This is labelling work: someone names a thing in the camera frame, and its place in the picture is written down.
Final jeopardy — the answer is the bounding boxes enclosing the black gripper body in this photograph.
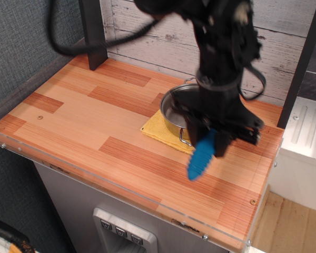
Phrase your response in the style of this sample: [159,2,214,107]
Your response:
[171,79,265,145]

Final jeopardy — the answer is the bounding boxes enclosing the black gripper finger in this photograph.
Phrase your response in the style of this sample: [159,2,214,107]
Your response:
[214,131,234,158]
[184,116,209,148]

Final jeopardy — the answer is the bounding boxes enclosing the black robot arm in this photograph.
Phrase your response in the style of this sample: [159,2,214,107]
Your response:
[135,1,265,157]

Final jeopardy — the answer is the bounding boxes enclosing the silver metal pot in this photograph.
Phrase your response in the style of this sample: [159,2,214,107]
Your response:
[160,79,208,147]

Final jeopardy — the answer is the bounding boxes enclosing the yellow cloth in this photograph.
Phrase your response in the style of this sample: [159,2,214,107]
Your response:
[141,110,195,154]

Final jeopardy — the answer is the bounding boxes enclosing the white toy sink unit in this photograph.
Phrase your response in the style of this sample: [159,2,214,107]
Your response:
[268,38,316,215]

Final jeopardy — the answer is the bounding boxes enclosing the silver dispenser panel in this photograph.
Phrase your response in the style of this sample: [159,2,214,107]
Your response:
[93,208,158,252]

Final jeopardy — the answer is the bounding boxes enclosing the grey toy fridge cabinet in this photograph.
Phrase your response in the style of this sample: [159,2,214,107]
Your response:
[35,163,226,252]

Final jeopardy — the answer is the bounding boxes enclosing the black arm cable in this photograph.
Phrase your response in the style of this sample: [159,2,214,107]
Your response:
[238,63,266,101]

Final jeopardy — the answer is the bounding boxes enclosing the dark right shelf post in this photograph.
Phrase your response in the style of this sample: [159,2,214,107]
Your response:
[277,10,316,129]

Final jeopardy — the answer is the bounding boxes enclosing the dark shelf post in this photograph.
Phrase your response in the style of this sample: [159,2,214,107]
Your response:
[277,10,316,129]
[79,0,108,71]

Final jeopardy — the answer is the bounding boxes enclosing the black braided cable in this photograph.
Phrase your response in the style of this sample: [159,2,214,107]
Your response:
[47,0,161,56]

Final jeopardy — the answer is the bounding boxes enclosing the dark left shelf post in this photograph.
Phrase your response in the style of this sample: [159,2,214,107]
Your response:
[79,0,108,71]

